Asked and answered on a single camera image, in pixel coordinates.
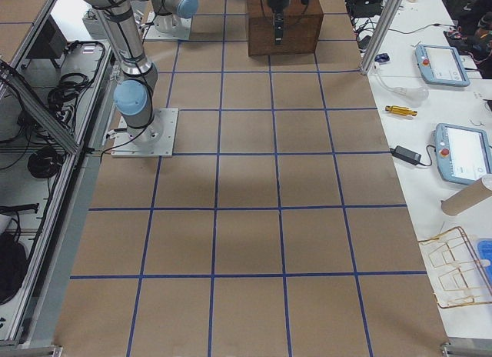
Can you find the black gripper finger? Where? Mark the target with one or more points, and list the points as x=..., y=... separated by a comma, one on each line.
x=278, y=23

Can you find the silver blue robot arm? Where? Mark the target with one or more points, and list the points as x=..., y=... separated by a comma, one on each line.
x=118, y=22
x=170, y=14

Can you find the dark wooden drawer cabinet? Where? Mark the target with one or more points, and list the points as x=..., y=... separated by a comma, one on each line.
x=302, y=25

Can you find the teach pendant far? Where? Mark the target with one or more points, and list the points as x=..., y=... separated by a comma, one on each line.
x=441, y=65

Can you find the teach pendant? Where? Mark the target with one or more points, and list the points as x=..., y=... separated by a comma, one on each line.
x=463, y=154
x=441, y=65

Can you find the black power adapter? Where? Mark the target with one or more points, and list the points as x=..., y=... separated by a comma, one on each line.
x=406, y=155

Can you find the teach pendant near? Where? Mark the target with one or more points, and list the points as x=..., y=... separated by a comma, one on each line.
x=463, y=154

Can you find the cardboard tube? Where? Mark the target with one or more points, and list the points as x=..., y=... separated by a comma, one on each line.
x=468, y=197

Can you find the blue plastic lid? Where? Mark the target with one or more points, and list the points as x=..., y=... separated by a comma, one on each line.
x=481, y=255

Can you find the aluminium frame post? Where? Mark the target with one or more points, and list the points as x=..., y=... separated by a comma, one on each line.
x=384, y=22

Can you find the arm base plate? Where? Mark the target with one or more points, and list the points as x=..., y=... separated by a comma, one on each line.
x=157, y=140
x=168, y=28

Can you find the gold wire rack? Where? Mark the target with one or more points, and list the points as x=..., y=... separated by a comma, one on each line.
x=458, y=273

